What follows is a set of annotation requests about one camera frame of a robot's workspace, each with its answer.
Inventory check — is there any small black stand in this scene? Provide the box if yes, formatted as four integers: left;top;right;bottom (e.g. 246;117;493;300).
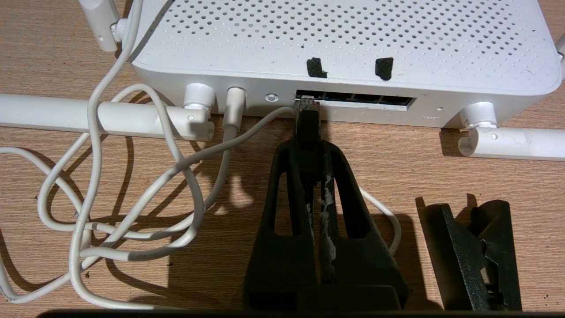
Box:
417;200;522;310

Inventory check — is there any white power adapter with cord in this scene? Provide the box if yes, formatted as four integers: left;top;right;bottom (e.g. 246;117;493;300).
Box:
0;0;402;310

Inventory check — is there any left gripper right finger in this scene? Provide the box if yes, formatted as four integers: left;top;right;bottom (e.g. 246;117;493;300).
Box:
316;141;409;310

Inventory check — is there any black ethernet cable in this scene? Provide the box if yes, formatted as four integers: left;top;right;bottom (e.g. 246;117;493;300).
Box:
294;98;322;184

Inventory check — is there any white router with antennas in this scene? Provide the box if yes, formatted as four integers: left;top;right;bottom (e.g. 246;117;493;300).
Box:
0;0;565;160

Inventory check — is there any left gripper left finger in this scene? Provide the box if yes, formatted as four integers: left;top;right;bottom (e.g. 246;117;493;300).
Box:
243;140;319;310

